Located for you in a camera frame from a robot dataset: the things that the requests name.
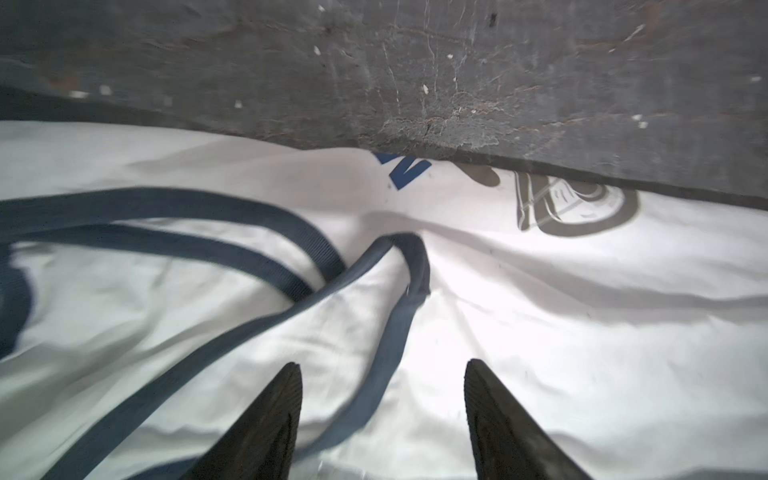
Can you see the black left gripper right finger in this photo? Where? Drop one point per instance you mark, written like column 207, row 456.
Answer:
column 506, row 441

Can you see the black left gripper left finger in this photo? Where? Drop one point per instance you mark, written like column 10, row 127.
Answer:
column 261, row 443

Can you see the white tank top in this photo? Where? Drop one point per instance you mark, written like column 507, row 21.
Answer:
column 154, row 281

